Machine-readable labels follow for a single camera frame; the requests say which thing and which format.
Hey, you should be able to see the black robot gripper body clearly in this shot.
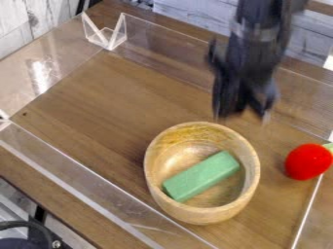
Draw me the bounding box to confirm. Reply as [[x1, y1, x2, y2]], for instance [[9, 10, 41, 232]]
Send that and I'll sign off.
[[205, 22, 291, 89]]

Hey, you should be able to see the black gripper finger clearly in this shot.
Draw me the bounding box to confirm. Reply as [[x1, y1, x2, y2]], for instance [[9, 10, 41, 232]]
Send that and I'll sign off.
[[249, 79, 279, 125], [212, 70, 247, 120]]

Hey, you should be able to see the green rectangular block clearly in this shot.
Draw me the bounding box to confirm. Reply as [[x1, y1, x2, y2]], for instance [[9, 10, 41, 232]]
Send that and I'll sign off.
[[161, 151, 240, 202]]

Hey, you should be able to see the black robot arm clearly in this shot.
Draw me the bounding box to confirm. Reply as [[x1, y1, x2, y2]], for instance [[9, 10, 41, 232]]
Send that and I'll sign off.
[[207, 0, 308, 120]]

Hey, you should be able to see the brown wooden bowl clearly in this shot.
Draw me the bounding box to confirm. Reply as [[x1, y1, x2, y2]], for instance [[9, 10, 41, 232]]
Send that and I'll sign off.
[[142, 122, 260, 226]]

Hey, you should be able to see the red strawberry toy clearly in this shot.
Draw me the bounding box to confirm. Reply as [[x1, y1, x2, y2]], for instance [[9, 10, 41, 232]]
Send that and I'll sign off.
[[283, 144, 333, 181]]

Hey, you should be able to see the black metal table leg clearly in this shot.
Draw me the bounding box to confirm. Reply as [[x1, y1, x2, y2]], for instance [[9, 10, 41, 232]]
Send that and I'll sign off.
[[33, 206, 46, 223]]

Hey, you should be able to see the clear acrylic corner bracket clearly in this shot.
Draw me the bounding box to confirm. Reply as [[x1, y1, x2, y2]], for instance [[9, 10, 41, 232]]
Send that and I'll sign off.
[[80, 13, 126, 51]]

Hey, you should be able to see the black cable lower left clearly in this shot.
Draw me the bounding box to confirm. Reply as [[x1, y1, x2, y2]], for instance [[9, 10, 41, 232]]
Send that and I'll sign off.
[[0, 220, 56, 249]]

